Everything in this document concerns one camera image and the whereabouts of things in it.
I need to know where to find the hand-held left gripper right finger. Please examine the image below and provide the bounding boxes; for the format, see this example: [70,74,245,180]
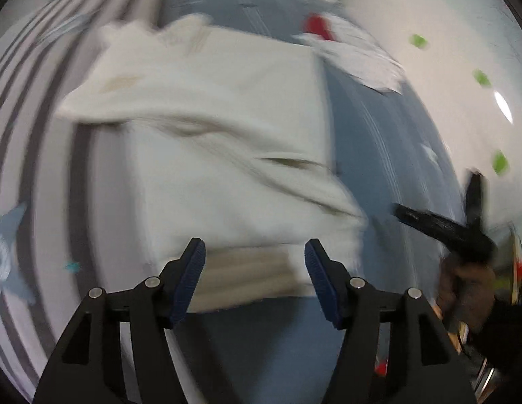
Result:
[304,238,476,404]

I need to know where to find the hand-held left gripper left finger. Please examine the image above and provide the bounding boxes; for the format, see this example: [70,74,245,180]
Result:
[33,238,207,404]

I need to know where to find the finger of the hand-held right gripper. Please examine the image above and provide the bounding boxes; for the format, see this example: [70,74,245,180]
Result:
[391,203,457,238]
[463,170,488,229]

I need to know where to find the cream knit sweater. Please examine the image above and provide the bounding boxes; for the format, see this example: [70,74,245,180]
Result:
[59,12,369,314]

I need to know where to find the person's right forearm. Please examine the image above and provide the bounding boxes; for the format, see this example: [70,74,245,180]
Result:
[469,297,522,404]

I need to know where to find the person's right hand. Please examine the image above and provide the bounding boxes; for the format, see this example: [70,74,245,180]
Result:
[437,255,497,334]

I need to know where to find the striped grey and blue bed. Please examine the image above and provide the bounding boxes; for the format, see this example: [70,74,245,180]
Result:
[0,0,470,404]

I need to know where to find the white and red garment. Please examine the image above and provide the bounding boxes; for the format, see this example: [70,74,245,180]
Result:
[292,13,407,95]

